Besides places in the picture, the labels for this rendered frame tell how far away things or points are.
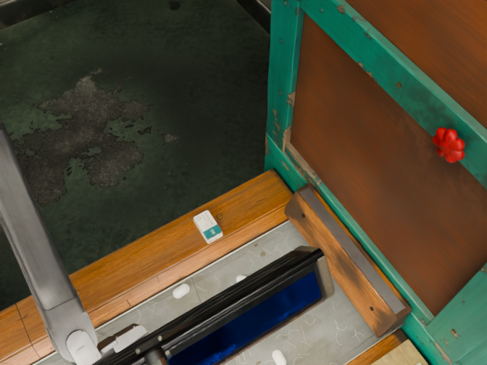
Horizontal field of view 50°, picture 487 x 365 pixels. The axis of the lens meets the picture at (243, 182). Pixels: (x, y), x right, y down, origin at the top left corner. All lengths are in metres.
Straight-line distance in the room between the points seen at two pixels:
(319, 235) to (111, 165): 1.30
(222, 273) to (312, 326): 0.20
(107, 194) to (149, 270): 1.05
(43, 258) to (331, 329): 0.53
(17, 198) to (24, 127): 1.55
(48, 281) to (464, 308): 0.60
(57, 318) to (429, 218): 0.55
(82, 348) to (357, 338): 0.49
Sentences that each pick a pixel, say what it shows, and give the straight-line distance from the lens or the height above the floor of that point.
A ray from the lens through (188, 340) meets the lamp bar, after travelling 0.64.
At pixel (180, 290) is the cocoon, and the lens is 1.03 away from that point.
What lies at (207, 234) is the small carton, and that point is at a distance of 1.05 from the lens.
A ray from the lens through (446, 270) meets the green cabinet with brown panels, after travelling 0.83.
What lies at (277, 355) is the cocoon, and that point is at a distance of 0.99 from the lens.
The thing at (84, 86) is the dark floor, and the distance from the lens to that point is 2.45.
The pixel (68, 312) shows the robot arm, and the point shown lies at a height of 0.97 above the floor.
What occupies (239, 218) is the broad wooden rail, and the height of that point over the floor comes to 0.76.
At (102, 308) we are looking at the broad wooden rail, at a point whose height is 0.76.
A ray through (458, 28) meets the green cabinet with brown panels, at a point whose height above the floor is 1.35.
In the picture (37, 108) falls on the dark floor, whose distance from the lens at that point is 2.43.
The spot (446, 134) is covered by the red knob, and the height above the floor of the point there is 1.26.
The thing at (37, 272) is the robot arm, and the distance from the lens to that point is 0.83.
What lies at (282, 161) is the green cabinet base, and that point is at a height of 0.82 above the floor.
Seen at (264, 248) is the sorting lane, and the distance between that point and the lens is 1.08.
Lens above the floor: 1.72
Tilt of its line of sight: 58 degrees down
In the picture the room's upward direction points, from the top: 1 degrees counter-clockwise
